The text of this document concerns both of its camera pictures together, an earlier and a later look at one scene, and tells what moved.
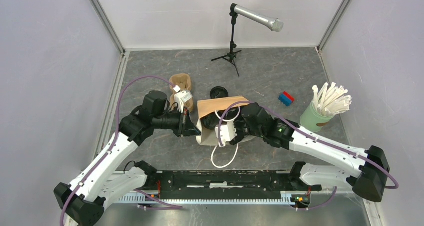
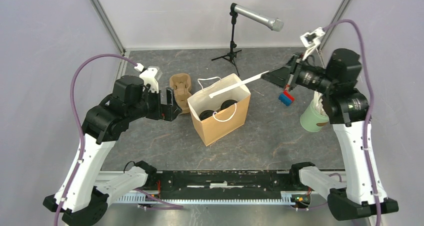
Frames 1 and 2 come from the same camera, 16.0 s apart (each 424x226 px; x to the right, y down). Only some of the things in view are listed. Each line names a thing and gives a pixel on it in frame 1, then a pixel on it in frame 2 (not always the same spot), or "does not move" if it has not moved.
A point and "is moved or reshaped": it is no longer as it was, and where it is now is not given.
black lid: [210, 121] → [205, 114]
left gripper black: [186, 127] → [175, 109]
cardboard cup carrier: [183, 81] does not move
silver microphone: [275, 23] does not move
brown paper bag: [205, 136] is moved or reshaped
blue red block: [286, 98] does not move
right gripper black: [239, 136] → [279, 75]
